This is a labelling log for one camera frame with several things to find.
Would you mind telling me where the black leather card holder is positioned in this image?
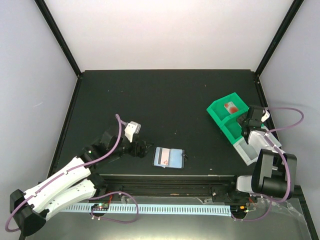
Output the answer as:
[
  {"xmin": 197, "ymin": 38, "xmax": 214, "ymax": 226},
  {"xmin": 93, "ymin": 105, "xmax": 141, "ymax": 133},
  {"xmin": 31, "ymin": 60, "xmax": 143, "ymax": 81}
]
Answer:
[{"xmin": 152, "ymin": 148, "xmax": 188, "ymax": 169}]

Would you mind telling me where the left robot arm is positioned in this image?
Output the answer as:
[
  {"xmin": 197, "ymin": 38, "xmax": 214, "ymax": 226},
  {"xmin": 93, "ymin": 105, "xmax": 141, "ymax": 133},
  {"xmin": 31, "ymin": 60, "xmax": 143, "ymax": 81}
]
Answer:
[{"xmin": 9, "ymin": 132, "xmax": 153, "ymax": 237}]

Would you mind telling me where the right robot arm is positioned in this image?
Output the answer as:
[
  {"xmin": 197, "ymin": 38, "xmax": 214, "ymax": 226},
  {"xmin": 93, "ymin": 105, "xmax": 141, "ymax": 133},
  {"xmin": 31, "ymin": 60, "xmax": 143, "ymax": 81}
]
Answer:
[{"xmin": 227, "ymin": 105, "xmax": 297, "ymax": 203}]

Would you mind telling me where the green two-compartment bin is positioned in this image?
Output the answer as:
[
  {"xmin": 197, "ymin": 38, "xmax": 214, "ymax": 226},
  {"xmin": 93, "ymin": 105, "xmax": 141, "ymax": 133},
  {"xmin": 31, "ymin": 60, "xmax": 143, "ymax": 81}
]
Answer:
[{"xmin": 206, "ymin": 92, "xmax": 249, "ymax": 145}]

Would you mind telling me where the clear plastic bin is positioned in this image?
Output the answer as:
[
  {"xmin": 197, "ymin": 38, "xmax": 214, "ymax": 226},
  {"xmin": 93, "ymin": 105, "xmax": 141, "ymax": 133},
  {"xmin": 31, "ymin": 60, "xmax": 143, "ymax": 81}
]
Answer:
[{"xmin": 233, "ymin": 130, "xmax": 282, "ymax": 166}]

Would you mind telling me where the small electronics board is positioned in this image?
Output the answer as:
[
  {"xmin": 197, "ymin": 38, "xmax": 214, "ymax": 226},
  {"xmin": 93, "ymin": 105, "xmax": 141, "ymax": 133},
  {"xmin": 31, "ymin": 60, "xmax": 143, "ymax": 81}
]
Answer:
[{"xmin": 91, "ymin": 203, "xmax": 110, "ymax": 211}]

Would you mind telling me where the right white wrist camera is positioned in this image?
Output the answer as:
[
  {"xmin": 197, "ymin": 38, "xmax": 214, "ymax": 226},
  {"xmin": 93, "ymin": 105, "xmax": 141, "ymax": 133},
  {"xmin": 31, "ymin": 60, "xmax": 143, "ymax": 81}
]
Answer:
[{"xmin": 261, "ymin": 108, "xmax": 270, "ymax": 123}]

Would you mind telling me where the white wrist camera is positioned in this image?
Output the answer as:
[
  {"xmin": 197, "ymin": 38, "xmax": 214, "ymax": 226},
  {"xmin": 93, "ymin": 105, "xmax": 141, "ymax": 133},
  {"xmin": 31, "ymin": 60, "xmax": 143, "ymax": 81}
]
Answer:
[
  {"xmin": 261, "ymin": 108, "xmax": 270, "ymax": 123},
  {"xmin": 124, "ymin": 121, "xmax": 141, "ymax": 143}
]

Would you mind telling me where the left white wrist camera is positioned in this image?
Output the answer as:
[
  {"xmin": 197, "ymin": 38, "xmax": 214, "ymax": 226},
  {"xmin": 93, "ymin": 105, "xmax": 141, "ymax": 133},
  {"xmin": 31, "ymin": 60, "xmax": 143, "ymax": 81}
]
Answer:
[{"xmin": 124, "ymin": 121, "xmax": 141, "ymax": 143}]

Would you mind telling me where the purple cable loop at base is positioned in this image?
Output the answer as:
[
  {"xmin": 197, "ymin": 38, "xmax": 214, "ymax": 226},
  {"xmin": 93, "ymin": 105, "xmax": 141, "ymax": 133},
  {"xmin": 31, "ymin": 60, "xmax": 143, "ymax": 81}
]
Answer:
[{"xmin": 89, "ymin": 191, "xmax": 140, "ymax": 224}]

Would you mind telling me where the white slotted cable duct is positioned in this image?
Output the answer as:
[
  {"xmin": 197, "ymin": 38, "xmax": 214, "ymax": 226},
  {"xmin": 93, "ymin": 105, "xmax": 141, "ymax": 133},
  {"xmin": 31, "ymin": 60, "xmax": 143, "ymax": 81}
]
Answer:
[{"xmin": 63, "ymin": 203, "xmax": 231, "ymax": 217}]

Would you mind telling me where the black aluminium rail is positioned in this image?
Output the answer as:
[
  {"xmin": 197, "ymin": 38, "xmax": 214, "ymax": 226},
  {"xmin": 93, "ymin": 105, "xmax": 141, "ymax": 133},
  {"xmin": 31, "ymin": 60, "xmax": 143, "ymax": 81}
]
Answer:
[{"xmin": 95, "ymin": 175, "xmax": 257, "ymax": 204}]

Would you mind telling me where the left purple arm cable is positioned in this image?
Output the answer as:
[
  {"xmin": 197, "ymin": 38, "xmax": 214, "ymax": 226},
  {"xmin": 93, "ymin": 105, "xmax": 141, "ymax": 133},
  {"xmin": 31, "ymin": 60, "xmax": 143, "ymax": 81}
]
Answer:
[{"xmin": 4, "ymin": 113, "xmax": 131, "ymax": 231}]

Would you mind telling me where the right black frame post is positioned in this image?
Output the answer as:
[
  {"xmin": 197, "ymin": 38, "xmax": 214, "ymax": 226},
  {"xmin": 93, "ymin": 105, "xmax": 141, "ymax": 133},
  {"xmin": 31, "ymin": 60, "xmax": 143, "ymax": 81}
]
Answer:
[{"xmin": 255, "ymin": 0, "xmax": 304, "ymax": 77}]

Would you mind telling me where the black frame post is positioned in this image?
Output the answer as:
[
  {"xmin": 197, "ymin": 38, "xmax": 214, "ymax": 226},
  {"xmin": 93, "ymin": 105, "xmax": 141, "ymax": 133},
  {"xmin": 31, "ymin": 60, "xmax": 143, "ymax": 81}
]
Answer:
[
  {"xmin": 34, "ymin": 0, "xmax": 82, "ymax": 77},
  {"xmin": 255, "ymin": 0, "xmax": 304, "ymax": 77}
]

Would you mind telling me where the left black frame post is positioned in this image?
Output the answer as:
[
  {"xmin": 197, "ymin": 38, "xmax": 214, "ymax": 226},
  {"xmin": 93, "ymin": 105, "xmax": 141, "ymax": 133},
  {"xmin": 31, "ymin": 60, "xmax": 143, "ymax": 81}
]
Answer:
[{"xmin": 34, "ymin": 0, "xmax": 82, "ymax": 77}]

